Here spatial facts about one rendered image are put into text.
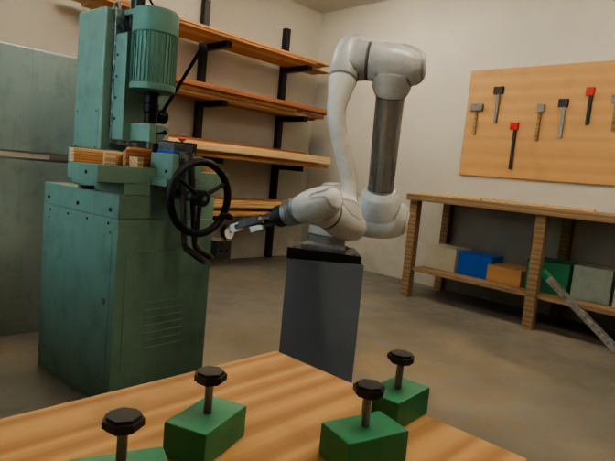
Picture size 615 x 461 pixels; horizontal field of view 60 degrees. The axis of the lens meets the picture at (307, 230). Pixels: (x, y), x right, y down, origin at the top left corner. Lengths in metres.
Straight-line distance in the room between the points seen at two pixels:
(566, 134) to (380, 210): 2.73
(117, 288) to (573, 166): 3.51
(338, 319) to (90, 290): 0.95
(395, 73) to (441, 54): 3.37
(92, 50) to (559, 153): 3.43
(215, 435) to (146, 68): 1.64
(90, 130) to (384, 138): 1.21
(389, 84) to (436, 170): 3.21
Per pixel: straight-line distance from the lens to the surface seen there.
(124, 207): 2.00
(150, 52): 2.19
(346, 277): 2.07
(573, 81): 4.64
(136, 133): 2.25
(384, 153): 1.98
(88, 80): 2.45
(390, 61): 1.86
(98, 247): 2.11
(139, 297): 2.10
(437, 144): 5.06
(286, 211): 1.69
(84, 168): 2.01
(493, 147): 4.78
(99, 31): 2.42
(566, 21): 4.80
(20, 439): 0.89
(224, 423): 0.80
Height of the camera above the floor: 0.93
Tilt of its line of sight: 6 degrees down
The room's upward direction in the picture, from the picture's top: 5 degrees clockwise
